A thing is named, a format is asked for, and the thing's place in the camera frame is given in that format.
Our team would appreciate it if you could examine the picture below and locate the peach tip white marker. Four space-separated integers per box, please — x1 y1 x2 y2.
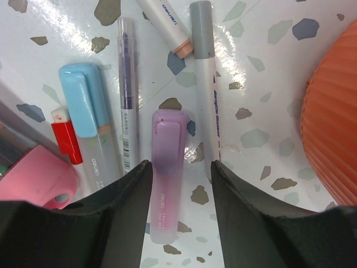
137 0 193 59

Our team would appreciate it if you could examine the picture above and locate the grey cap acrylic marker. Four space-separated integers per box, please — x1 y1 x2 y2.
190 1 221 181

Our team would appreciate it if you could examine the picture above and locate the purple highlighter pen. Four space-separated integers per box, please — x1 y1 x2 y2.
150 109 188 245

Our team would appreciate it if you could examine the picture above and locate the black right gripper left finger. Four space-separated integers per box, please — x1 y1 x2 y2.
1 160 153 267

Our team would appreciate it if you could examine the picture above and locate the clear purple gel pen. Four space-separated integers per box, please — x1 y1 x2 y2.
118 17 138 173

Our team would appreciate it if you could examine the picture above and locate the orange round organizer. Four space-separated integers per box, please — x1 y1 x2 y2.
301 22 356 205

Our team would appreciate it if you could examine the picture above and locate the red white eraser pen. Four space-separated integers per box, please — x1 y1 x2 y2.
51 106 83 165

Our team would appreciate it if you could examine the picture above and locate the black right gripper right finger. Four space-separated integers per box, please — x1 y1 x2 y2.
211 161 356 267

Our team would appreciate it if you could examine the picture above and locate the pink cap clear tube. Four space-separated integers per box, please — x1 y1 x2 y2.
0 80 79 210

